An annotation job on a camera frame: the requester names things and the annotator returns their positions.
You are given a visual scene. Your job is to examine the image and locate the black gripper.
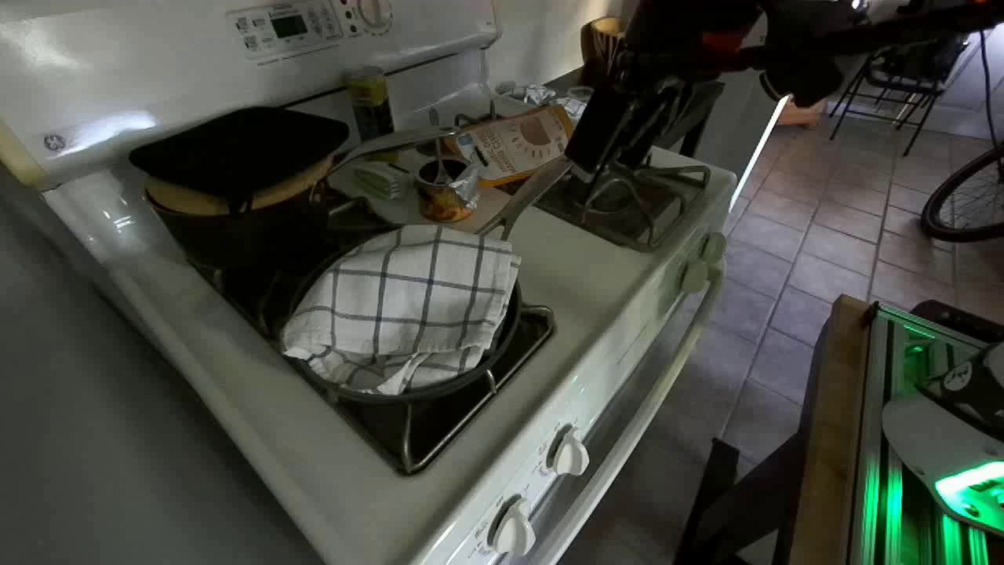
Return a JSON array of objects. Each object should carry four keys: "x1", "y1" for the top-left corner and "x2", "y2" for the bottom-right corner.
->
[{"x1": 562, "y1": 71, "x2": 698, "y2": 217}]

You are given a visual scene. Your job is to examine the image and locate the orange packet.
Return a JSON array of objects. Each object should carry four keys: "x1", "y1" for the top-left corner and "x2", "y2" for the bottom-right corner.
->
[{"x1": 455, "y1": 105, "x2": 581, "y2": 191}]

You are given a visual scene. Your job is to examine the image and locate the black pot with tan lid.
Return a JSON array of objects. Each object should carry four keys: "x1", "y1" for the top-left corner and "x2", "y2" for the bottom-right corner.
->
[{"x1": 141, "y1": 154, "x2": 348, "y2": 279}]

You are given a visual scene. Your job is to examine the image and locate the black burner grate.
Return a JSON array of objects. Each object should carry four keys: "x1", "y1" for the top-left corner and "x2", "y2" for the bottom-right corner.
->
[
  {"x1": 296, "y1": 301, "x2": 558, "y2": 480},
  {"x1": 533, "y1": 157, "x2": 715, "y2": 253}
]

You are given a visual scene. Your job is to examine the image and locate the white gas stove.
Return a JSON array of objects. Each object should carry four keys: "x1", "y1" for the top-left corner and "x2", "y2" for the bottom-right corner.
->
[{"x1": 0, "y1": 0, "x2": 737, "y2": 565}]

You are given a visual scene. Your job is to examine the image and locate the white stove knob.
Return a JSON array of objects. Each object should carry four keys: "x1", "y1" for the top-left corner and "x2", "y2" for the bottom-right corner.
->
[
  {"x1": 698, "y1": 228, "x2": 730, "y2": 268},
  {"x1": 542, "y1": 421, "x2": 596, "y2": 482},
  {"x1": 678, "y1": 256, "x2": 715, "y2": 299},
  {"x1": 485, "y1": 497, "x2": 540, "y2": 562}
]

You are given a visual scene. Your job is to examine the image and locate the wooden knife block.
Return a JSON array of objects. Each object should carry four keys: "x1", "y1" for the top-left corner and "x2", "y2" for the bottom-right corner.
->
[{"x1": 578, "y1": 12, "x2": 632, "y2": 89}]

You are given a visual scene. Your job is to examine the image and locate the small metal measuring cup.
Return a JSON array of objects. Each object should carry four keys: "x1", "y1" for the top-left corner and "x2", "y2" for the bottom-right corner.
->
[{"x1": 415, "y1": 154, "x2": 488, "y2": 224}]

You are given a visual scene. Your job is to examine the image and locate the person bare foot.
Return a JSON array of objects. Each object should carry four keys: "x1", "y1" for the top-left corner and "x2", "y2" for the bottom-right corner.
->
[{"x1": 773, "y1": 97, "x2": 833, "y2": 132}]

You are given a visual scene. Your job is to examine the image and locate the black frying pan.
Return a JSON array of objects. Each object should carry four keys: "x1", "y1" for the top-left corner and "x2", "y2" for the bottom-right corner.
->
[
  {"x1": 286, "y1": 166, "x2": 574, "y2": 410},
  {"x1": 125, "y1": 105, "x2": 355, "y2": 204}
]

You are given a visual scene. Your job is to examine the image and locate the grey flat tray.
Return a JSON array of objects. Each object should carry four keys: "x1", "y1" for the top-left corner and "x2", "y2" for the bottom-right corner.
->
[{"x1": 327, "y1": 128, "x2": 545, "y2": 235}]

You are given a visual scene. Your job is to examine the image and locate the white checkered dish cloth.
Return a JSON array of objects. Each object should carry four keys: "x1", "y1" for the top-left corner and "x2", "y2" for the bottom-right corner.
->
[{"x1": 281, "y1": 224, "x2": 524, "y2": 398}]

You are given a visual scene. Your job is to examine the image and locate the yellow drink can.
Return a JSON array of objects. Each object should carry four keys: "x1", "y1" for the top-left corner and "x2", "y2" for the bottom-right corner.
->
[{"x1": 346, "y1": 65, "x2": 396, "y2": 145}]

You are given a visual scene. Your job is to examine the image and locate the black metal chair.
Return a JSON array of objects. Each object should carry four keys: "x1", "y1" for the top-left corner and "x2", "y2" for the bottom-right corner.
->
[{"x1": 828, "y1": 39, "x2": 972, "y2": 160}]

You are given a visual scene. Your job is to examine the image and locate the wooden table edge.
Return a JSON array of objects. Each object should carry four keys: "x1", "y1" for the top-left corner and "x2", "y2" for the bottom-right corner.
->
[{"x1": 789, "y1": 293, "x2": 879, "y2": 565}]

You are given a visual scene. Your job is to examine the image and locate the black table stand legs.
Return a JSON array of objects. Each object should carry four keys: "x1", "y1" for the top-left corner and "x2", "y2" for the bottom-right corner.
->
[{"x1": 672, "y1": 430, "x2": 811, "y2": 565}]

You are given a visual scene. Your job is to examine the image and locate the bicycle wheel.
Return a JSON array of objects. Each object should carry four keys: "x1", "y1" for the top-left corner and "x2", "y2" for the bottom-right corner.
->
[{"x1": 916, "y1": 141, "x2": 1004, "y2": 247}]

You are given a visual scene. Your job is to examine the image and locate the white round disc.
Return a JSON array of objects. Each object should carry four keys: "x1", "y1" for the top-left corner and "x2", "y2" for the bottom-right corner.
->
[{"x1": 879, "y1": 388, "x2": 1004, "y2": 541}]

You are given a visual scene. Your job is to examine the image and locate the green lit aluminium frame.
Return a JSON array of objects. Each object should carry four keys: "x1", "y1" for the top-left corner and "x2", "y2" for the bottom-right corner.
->
[{"x1": 851, "y1": 301, "x2": 1004, "y2": 565}]

